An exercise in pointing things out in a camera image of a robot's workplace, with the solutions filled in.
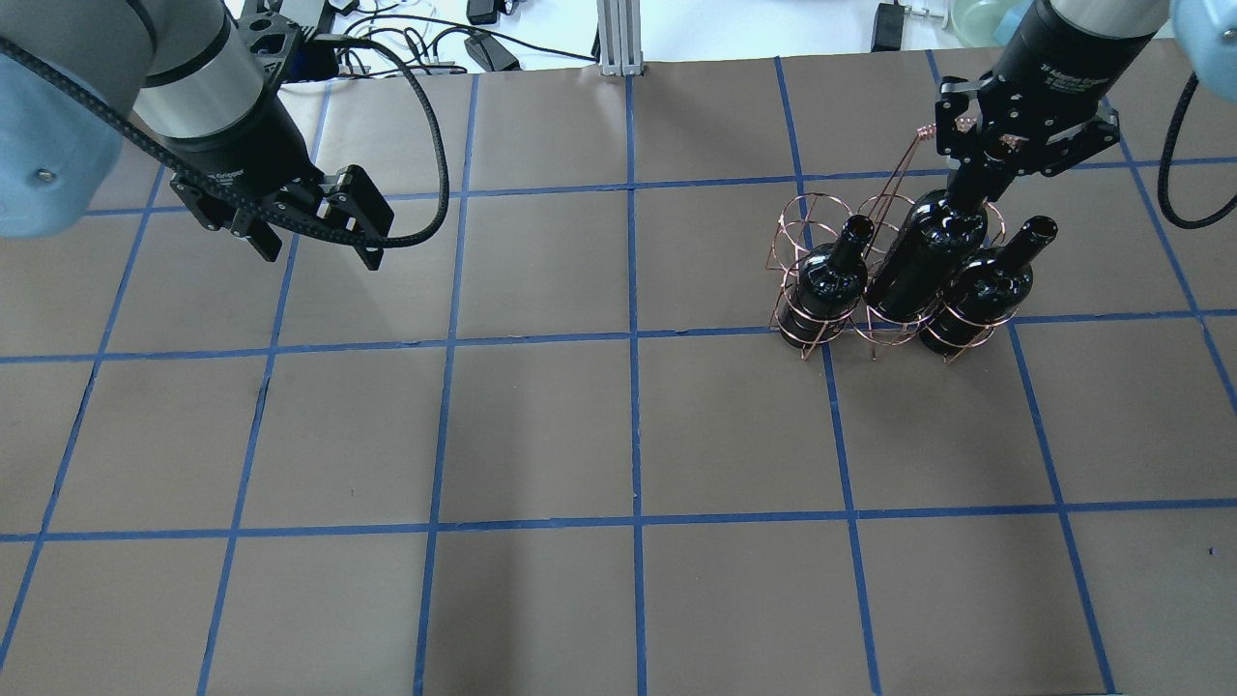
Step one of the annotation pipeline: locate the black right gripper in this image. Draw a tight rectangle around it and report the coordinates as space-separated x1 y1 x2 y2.
935 73 1121 176

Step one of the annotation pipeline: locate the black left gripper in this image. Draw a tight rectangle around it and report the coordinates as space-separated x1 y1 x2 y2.
169 125 395 272

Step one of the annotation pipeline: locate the dark wine bottle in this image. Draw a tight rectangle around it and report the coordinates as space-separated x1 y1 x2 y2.
863 184 990 325

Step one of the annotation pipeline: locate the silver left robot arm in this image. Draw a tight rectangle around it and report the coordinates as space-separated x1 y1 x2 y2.
1 1 393 269

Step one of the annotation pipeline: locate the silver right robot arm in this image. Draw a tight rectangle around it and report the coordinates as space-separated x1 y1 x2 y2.
935 1 1235 180

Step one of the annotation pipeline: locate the dark bottle in basket corner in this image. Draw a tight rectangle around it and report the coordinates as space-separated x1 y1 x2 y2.
918 216 1059 360

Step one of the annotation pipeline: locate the black laptop power brick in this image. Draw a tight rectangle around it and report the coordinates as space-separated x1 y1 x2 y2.
870 1 905 53

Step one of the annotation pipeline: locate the black adapter on desk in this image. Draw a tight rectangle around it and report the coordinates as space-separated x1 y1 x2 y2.
464 32 522 73

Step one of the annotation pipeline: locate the copper wire wine basket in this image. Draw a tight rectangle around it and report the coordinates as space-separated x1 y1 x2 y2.
764 125 1016 360

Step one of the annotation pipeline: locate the black cable bundle on desk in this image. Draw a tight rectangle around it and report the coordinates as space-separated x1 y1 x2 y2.
329 0 600 78

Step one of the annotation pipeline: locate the dark bottle under basket handle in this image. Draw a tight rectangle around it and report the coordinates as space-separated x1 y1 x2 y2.
778 215 876 351

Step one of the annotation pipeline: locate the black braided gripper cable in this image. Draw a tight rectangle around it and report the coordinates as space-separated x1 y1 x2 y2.
0 35 452 250

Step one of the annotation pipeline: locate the aluminium frame post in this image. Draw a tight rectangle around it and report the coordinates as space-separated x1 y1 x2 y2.
596 0 646 75

